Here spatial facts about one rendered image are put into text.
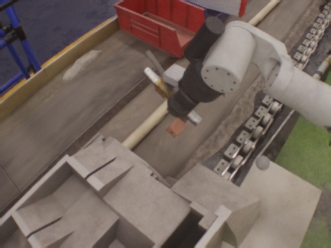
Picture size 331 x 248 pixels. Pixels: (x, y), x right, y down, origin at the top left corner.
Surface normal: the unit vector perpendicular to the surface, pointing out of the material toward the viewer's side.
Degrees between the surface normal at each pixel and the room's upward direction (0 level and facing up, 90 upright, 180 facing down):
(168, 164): 0
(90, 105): 0
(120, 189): 10
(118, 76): 0
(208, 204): 25
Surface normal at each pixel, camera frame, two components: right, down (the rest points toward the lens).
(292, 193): -0.03, -0.55
